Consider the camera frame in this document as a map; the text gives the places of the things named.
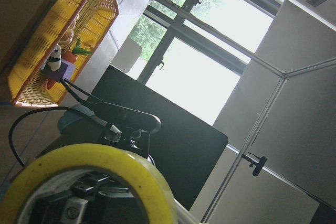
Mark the yellow tape roll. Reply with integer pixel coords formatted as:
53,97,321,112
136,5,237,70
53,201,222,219
1,144,178,223

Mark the yellow plastic basket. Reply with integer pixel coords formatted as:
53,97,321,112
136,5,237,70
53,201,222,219
8,0,119,107

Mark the panda toy figure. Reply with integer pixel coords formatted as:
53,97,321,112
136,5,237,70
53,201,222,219
47,44,61,71

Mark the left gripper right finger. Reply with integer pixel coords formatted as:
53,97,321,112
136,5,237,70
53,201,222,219
71,173,110,193

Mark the purple toy block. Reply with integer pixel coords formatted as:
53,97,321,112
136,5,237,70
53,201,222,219
42,60,76,82

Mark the toy carrot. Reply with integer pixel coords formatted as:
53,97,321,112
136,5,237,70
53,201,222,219
61,38,93,63

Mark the black camera on mount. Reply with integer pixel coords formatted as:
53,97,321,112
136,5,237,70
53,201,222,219
84,101,161,136

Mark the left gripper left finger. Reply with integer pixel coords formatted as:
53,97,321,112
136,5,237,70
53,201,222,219
60,198,88,223

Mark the black camera cable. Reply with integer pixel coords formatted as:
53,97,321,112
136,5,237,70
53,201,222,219
8,106,87,167

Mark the black monitor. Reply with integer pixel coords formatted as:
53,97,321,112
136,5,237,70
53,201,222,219
92,65,228,210

